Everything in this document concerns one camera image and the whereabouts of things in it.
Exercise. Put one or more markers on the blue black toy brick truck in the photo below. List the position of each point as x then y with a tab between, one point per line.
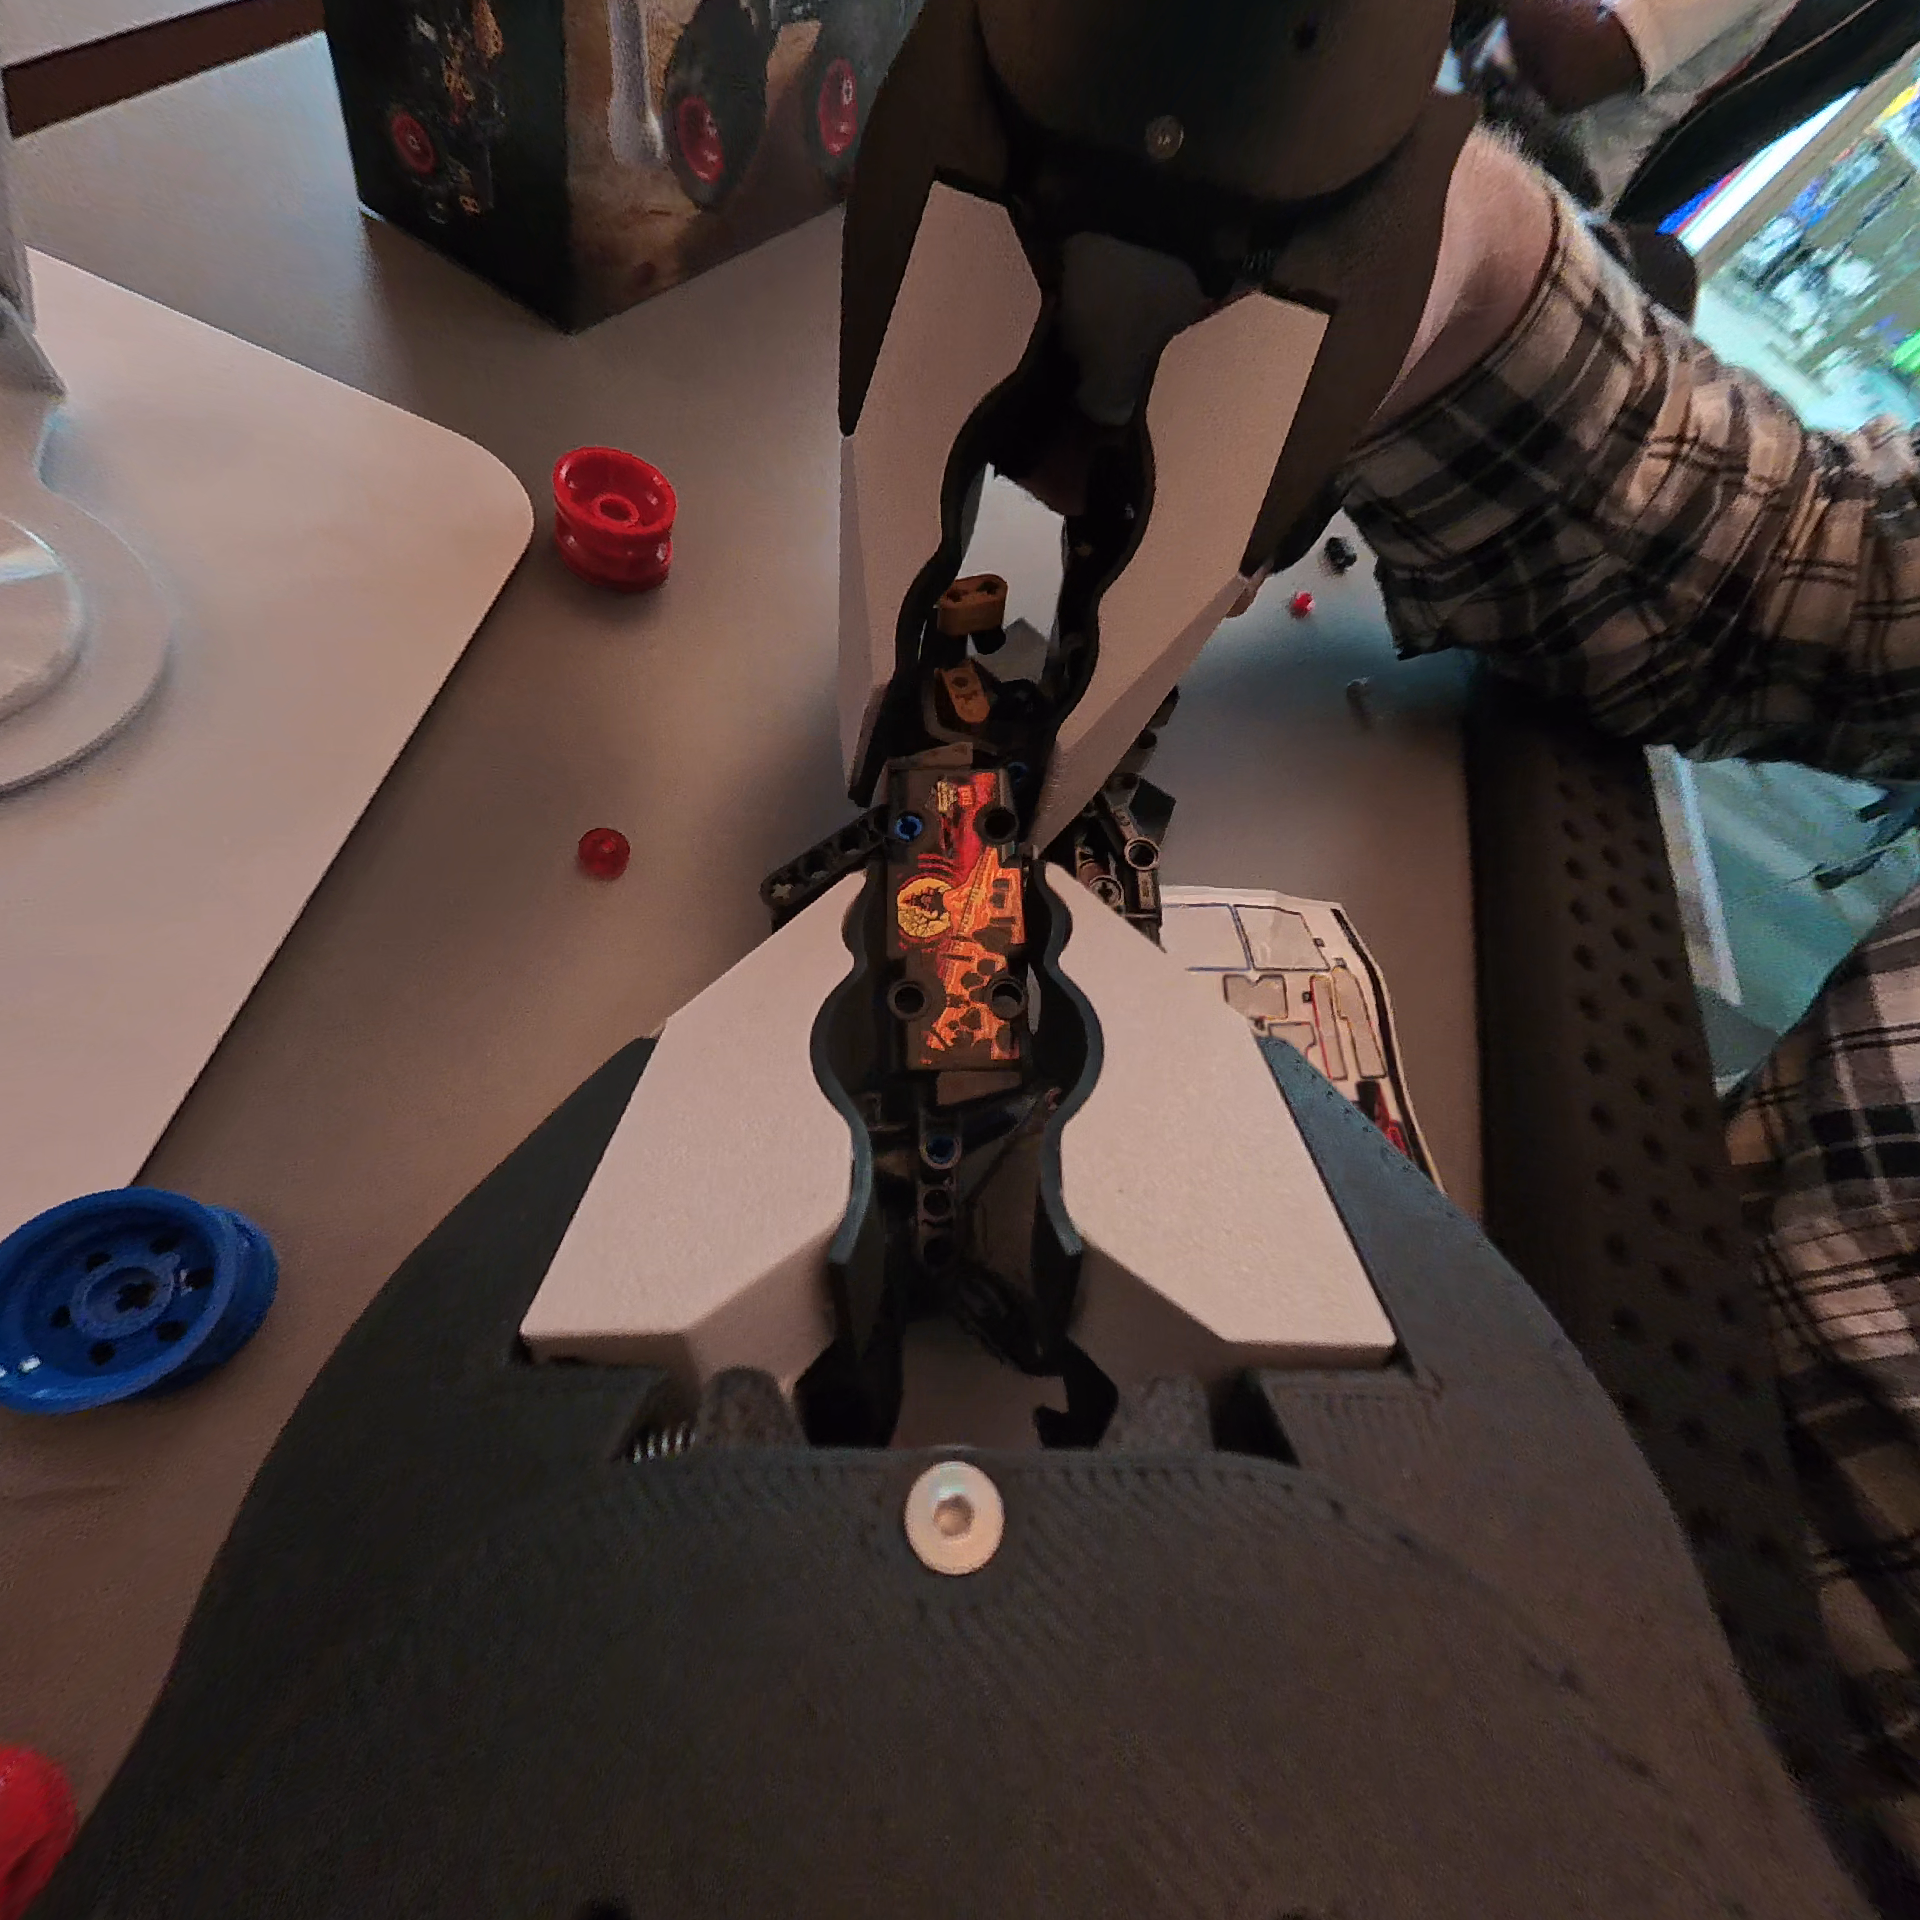
921	1201

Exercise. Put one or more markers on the blue wheel rim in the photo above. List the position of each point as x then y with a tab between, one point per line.
136	1299

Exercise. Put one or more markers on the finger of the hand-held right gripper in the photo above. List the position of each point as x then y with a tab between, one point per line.
1214	450
916	388

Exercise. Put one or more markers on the small red round piece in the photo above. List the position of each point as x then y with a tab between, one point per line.
604	853

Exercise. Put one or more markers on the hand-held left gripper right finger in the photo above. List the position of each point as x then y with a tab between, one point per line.
1231	1201

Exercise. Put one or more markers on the white book stand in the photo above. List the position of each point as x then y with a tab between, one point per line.
225	674

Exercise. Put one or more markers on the person's right forearm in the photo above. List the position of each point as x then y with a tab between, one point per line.
1651	524

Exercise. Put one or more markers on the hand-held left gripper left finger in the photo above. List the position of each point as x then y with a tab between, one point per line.
691	1201

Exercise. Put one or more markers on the brick set box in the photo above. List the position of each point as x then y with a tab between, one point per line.
495	181

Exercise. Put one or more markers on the sticker sheet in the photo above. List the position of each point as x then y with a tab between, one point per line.
1276	960

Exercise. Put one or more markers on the black flame sticker brick panel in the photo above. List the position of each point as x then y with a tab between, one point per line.
960	931

